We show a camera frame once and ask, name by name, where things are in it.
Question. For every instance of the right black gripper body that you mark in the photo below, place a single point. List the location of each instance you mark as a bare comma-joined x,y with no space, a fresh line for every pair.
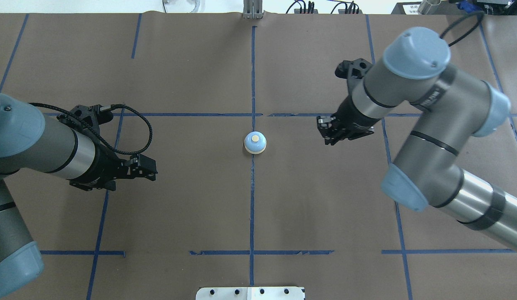
351,115

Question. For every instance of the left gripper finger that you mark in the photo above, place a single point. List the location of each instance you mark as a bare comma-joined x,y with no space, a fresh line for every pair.
140,162
133,174

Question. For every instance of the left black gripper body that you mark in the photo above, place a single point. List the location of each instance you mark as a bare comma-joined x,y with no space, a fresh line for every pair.
105,167

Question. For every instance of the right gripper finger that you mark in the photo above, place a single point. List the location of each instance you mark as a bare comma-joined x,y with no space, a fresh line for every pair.
326,124
333,136

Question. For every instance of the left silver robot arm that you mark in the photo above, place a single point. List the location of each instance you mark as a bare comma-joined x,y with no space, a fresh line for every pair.
63,143

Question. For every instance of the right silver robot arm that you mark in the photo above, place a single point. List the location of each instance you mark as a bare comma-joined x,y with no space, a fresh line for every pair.
455,106

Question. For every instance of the metal cylinder weight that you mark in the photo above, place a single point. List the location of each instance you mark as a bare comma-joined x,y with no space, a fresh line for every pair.
428,7

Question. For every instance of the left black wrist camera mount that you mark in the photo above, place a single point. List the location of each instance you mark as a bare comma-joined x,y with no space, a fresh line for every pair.
86,117

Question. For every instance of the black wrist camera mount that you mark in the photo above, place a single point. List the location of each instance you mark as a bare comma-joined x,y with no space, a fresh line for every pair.
353,71
86,117

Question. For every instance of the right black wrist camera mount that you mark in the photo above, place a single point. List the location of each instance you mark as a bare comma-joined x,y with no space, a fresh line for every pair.
353,71

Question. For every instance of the aluminium frame post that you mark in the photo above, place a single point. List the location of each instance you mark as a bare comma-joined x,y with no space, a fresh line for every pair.
253,9

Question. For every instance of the white camera pillar with base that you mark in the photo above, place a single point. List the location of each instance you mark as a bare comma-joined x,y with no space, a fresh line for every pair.
252,293

